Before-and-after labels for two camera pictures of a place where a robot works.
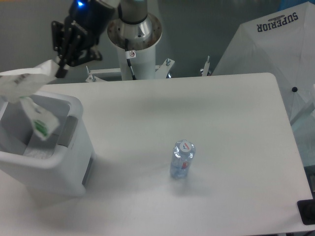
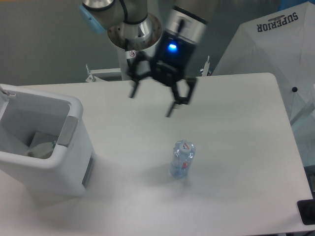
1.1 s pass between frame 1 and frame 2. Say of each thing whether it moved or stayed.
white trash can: stayed
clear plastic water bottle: stayed
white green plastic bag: moved
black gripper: moved
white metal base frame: stayed
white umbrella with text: stayed
